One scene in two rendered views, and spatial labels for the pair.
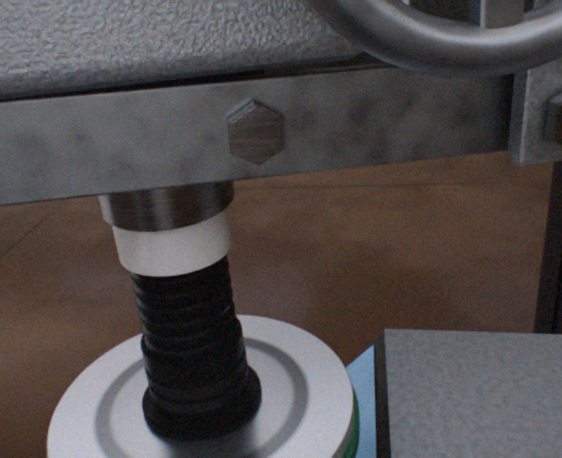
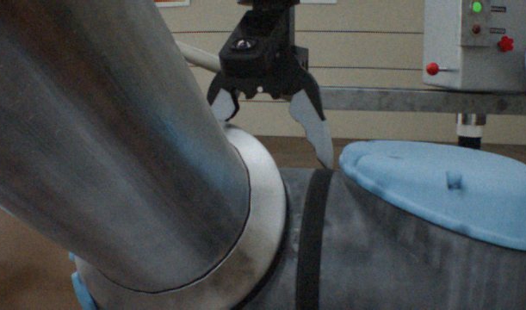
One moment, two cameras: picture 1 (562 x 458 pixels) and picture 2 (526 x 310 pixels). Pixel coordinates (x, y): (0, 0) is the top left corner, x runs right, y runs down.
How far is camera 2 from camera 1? 114 cm
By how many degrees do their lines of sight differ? 14
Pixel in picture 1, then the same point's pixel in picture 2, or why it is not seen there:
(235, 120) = (499, 102)
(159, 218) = (477, 122)
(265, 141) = (504, 106)
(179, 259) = (477, 133)
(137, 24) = (498, 83)
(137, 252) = (468, 131)
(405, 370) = not seen: hidden behind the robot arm
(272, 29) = (514, 85)
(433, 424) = not seen: hidden behind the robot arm
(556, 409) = not seen: outside the picture
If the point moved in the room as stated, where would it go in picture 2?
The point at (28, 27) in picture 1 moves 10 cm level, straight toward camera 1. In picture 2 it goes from (484, 81) to (515, 84)
